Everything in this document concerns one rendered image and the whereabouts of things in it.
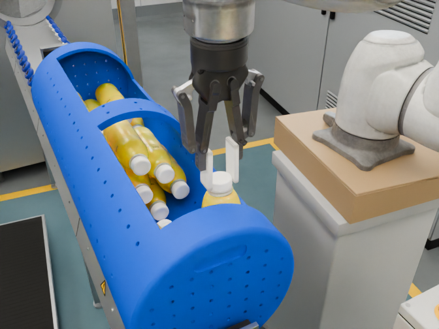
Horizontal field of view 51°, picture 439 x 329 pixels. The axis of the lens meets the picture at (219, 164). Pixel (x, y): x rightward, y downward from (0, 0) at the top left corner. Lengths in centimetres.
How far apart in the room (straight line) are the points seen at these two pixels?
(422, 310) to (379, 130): 43
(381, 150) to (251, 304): 50
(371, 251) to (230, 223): 60
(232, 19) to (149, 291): 37
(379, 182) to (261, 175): 187
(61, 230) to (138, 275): 196
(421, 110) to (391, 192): 19
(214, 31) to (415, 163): 71
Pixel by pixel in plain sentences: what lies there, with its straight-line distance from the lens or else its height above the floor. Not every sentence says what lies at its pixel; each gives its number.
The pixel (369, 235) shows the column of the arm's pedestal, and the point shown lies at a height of 92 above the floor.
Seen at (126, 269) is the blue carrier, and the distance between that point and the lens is 69.
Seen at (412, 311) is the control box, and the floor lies 110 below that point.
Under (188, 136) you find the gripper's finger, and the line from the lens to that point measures 63.
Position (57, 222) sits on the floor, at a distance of 266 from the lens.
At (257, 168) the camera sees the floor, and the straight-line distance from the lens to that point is 293.
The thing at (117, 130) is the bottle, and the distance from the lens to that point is 102.
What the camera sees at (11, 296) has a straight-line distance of 215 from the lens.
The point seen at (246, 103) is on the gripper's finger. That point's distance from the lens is 67.
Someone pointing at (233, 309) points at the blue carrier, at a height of 106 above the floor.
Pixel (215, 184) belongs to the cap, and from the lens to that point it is 70.
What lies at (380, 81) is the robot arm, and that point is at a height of 128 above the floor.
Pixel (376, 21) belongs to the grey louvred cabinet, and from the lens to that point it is 250.
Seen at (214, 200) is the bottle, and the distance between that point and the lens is 71.
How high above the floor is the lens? 167
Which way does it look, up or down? 34 degrees down
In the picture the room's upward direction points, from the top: straight up
